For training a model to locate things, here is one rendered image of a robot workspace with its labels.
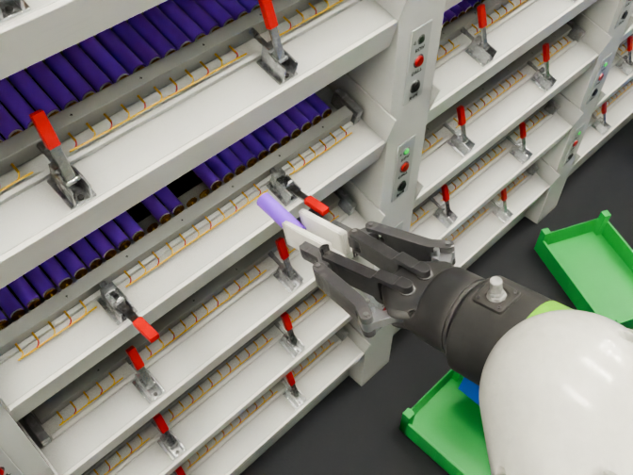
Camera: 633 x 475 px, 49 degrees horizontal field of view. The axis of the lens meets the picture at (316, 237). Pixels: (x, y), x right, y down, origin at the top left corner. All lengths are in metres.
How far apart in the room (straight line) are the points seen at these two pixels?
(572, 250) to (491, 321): 1.40
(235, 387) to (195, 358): 0.21
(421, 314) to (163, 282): 0.37
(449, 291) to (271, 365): 0.69
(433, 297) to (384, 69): 0.43
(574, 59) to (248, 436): 1.02
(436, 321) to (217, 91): 0.35
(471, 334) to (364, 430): 1.03
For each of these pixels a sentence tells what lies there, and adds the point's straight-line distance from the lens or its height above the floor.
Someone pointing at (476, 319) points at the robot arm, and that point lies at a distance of 0.58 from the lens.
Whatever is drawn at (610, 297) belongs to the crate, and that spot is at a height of 0.00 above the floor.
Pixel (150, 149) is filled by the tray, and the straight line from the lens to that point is 0.73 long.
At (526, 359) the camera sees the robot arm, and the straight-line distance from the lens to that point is 0.41.
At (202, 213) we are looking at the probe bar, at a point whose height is 0.79.
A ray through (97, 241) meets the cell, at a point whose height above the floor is 0.80.
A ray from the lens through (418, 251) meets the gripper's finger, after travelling 0.70.
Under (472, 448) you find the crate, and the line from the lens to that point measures 1.60.
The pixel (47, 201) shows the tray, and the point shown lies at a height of 0.96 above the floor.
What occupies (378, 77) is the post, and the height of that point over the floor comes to 0.85.
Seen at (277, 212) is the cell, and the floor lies 0.87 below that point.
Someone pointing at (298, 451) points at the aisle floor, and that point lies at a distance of 1.57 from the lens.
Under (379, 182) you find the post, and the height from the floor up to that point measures 0.66.
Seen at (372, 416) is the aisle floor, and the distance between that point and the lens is 1.60.
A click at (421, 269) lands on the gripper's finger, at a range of 0.65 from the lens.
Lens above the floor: 1.45
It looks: 50 degrees down
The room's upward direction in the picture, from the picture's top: straight up
